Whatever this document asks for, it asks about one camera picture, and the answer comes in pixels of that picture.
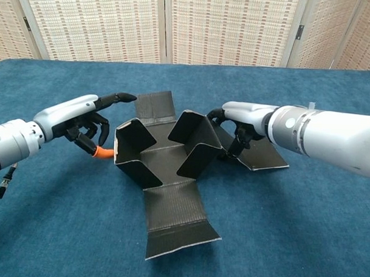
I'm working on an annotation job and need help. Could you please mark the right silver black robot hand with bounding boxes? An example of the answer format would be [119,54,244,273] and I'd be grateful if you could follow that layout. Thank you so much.
[204,99,280,160]

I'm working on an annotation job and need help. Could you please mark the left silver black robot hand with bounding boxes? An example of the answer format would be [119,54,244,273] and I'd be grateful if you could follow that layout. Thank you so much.
[31,89,137,160]

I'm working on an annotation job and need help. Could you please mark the black cardboard box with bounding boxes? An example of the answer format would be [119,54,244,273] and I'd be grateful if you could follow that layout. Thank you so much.
[109,89,292,266]

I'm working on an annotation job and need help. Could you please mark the woven folding screen panel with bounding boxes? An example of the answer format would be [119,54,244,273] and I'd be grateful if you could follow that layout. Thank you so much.
[11,0,168,65]
[162,0,308,70]
[0,0,41,66]
[330,0,370,72]
[286,0,361,72]

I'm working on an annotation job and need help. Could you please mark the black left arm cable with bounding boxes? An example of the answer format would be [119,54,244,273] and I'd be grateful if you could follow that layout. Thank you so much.
[0,163,19,200]

